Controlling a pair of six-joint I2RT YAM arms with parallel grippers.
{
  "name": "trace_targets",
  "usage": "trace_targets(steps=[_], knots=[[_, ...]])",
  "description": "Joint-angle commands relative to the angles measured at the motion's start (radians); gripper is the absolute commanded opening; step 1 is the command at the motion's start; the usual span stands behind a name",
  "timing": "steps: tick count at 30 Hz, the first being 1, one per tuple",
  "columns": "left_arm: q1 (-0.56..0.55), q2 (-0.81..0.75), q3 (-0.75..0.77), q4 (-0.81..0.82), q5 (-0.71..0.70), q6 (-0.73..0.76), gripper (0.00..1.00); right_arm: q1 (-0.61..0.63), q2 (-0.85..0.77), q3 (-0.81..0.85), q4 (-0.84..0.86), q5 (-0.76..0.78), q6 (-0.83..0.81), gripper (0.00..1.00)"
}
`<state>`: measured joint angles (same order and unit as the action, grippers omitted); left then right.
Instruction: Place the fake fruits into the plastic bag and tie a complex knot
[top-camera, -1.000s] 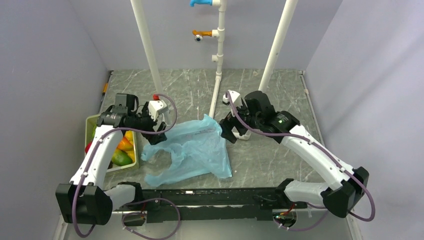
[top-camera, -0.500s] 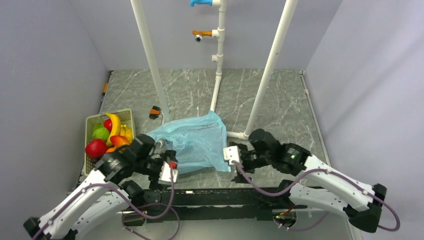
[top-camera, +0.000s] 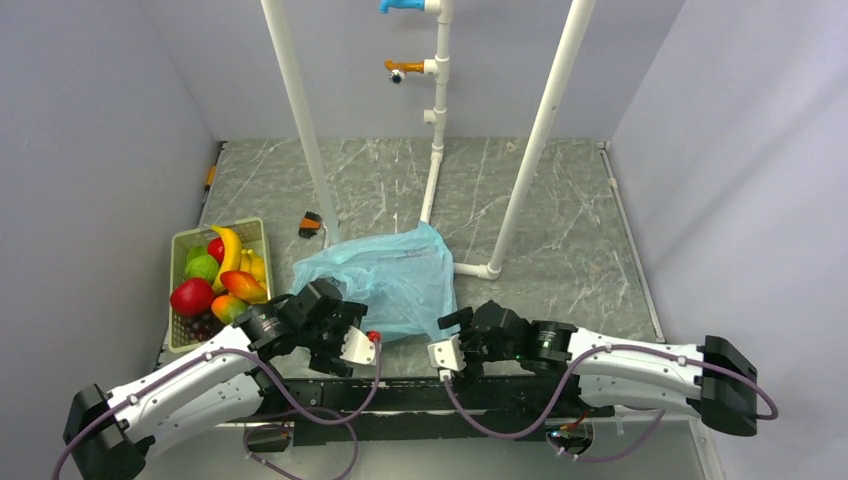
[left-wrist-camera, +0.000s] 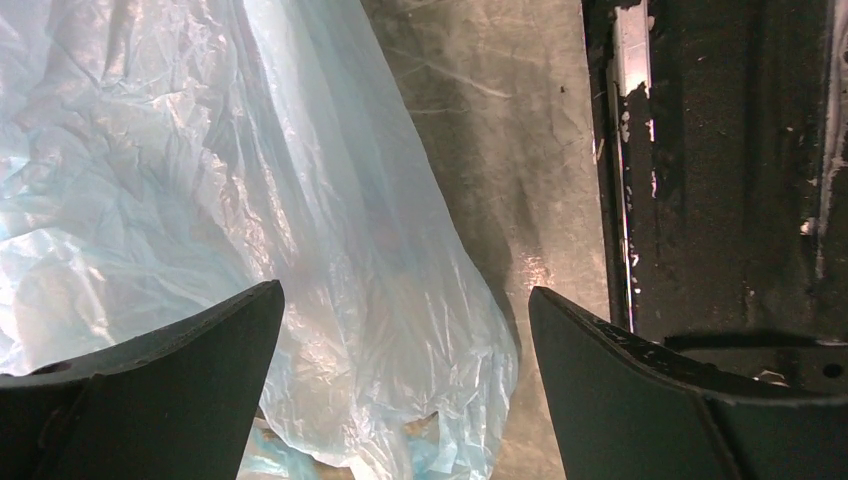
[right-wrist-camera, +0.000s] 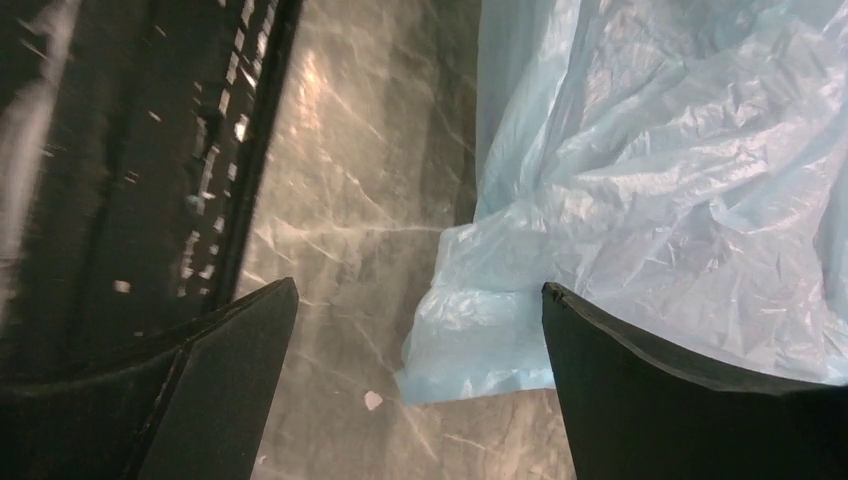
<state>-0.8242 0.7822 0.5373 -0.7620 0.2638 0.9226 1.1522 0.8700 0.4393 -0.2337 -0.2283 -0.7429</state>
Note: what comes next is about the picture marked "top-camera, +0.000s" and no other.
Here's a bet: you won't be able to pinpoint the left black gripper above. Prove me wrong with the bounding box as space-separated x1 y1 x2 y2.
301 302 367 376

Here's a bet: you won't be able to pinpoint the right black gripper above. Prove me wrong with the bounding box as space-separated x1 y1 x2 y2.
439 306 521 389

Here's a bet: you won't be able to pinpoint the light blue plastic bag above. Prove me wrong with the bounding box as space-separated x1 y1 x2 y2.
291 222 457 342

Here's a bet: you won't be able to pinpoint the red fake apple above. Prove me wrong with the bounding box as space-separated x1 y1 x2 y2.
170 277 215 317

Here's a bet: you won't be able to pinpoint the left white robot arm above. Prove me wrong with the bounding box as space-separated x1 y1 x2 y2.
51 280 382 479

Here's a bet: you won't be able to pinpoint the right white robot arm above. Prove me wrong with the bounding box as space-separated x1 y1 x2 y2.
427 301 777 439

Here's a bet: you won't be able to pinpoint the orange red fake mango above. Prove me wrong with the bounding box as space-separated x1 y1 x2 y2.
219 270 269 304

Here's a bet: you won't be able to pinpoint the yellow fake fruit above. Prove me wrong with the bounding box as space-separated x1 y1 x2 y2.
239 249 267 286

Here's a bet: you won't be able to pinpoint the green orange fake mango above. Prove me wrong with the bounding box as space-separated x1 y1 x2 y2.
210 294 249 325

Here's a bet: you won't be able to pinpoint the yellow fake banana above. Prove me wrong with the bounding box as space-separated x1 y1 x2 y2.
211 225 242 294

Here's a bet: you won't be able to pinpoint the dark fake grapes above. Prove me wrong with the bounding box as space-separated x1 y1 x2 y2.
179 310 225 342

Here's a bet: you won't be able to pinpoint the small red fake fruit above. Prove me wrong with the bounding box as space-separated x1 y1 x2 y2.
206 237 225 265

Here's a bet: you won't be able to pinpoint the green fake fruit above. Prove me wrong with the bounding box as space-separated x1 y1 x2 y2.
184 246 220 285

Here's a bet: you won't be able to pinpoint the small orange black object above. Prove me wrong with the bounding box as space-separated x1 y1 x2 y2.
298 211 323 239

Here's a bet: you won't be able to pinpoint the pale green fruit basket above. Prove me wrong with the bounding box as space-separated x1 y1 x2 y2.
167 217 274 353

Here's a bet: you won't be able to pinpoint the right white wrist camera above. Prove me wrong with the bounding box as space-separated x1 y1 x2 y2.
427 334 467 381

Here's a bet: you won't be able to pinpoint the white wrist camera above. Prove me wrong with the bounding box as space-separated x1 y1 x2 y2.
427 334 467 381
340 326 382 365

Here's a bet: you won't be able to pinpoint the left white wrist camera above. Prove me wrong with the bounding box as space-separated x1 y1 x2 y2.
340 326 382 365

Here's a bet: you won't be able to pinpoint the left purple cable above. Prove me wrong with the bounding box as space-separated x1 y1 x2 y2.
51 331 384 480

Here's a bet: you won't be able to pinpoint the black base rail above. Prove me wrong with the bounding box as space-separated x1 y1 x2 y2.
284 375 614 441

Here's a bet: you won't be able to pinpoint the orange handled tool at wall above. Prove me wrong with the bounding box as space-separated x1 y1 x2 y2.
201 141 226 205

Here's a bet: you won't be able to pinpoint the white PVC pipe frame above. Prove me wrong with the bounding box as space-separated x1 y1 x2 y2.
261 0 596 281

